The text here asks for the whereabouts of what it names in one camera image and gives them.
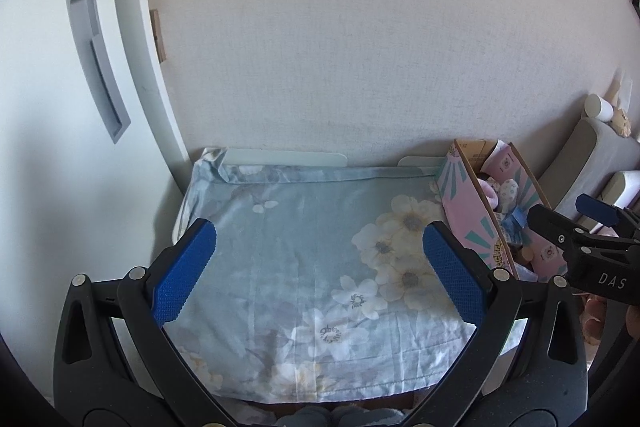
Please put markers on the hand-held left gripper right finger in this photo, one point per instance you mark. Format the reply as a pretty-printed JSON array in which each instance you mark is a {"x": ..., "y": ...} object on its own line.
[{"x": 452, "y": 277}]

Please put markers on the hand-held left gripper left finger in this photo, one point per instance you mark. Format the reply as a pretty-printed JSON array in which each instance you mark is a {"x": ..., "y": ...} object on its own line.
[{"x": 185, "y": 272}]

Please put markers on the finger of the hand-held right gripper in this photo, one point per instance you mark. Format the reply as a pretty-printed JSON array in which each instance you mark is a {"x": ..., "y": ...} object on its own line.
[
  {"x": 550, "y": 222},
  {"x": 595, "y": 208}
]

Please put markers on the cardboard box with pink print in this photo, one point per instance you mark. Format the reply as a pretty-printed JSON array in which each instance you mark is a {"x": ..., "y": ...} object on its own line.
[{"x": 465, "y": 212}]

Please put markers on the small white and blue box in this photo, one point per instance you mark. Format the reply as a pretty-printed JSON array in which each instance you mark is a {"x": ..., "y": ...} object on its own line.
[{"x": 515, "y": 224}]

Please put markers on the grey pillow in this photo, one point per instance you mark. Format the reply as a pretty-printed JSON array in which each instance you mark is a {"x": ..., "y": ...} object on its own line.
[{"x": 580, "y": 157}]

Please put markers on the pink fluffy scrunchie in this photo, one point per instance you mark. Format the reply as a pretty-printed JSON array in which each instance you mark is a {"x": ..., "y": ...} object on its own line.
[{"x": 487, "y": 192}]

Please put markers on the beige plush toy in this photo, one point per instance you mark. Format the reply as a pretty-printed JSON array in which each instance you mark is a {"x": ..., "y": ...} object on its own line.
[{"x": 621, "y": 122}]

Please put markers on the white cup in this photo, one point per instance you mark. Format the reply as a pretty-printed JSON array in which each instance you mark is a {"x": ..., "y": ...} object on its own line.
[{"x": 598, "y": 107}]

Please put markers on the blue floral cloth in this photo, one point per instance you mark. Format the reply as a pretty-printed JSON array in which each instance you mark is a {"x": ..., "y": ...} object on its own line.
[{"x": 300, "y": 232}]

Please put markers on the white door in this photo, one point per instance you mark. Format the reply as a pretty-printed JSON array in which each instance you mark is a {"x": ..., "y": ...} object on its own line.
[{"x": 40, "y": 157}]

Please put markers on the grey fuzzy cloth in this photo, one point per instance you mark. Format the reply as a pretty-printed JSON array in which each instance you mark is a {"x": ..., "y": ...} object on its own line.
[{"x": 320, "y": 417}]

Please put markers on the brown wooden strip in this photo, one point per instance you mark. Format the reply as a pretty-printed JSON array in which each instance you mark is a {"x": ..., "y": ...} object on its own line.
[{"x": 158, "y": 34}]

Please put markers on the white door frame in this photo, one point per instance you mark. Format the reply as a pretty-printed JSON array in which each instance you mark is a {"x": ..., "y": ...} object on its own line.
[{"x": 135, "y": 32}]

